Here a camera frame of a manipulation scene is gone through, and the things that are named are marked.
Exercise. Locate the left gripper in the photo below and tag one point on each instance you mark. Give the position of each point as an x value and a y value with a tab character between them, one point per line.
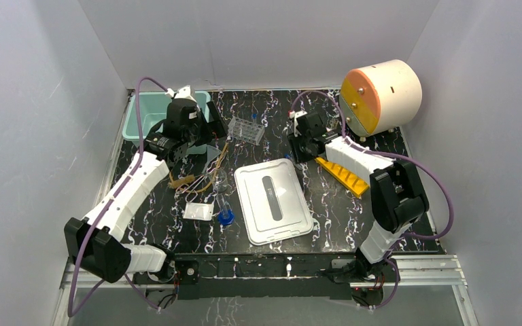
215	124

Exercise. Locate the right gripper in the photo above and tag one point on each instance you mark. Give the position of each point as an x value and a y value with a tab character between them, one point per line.
298	157

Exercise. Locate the clear plastic well plate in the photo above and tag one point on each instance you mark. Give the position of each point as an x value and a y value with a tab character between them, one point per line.
245	130

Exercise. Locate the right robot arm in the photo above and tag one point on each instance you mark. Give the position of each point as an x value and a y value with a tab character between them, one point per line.
397	196

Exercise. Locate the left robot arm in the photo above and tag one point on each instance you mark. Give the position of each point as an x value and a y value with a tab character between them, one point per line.
94	241

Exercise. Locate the clear plastic funnel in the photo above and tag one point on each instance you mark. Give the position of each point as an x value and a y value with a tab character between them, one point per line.
213	155

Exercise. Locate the yellow test tube rack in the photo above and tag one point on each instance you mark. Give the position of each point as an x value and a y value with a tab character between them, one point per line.
347	179

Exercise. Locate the teal plastic bin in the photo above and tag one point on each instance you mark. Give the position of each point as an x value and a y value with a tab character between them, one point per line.
144	120

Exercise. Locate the white plastic box lid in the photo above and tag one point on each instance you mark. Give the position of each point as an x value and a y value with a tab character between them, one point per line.
272	202

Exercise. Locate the small white plastic bag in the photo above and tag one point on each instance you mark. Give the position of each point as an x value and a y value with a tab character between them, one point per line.
198	211

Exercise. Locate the blue capped clear tube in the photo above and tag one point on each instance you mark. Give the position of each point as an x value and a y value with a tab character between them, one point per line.
225	216

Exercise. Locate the cylindrical drawer cabinet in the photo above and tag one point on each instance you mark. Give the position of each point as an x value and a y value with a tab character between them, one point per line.
380	97

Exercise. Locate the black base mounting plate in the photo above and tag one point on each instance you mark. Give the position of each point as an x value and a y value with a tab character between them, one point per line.
370	294

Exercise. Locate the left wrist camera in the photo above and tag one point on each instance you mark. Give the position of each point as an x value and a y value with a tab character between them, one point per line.
185	93

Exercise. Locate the aluminium frame rail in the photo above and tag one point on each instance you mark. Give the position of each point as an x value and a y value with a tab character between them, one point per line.
423	269

